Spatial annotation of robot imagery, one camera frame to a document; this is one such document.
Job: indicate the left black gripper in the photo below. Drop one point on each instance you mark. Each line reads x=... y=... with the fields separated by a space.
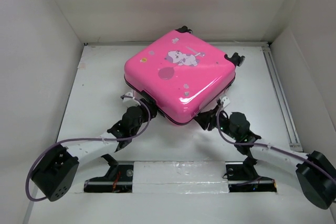
x=144 y=109

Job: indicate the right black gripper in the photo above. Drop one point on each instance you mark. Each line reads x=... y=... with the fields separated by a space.
x=204 y=118

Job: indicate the pink hard-shell suitcase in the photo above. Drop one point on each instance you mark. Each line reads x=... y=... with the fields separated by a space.
x=181 y=74

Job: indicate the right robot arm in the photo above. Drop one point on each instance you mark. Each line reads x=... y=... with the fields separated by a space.
x=313 y=173

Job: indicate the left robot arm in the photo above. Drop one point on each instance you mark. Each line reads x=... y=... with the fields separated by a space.
x=54 y=171

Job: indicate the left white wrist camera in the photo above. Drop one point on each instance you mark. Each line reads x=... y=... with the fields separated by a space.
x=128 y=99

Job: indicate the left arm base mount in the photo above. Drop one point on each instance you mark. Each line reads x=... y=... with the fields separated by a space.
x=118 y=178

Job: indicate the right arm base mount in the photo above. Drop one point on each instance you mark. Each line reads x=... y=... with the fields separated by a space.
x=243 y=178

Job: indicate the aluminium rail right side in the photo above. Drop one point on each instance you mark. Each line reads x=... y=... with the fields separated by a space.
x=294 y=141

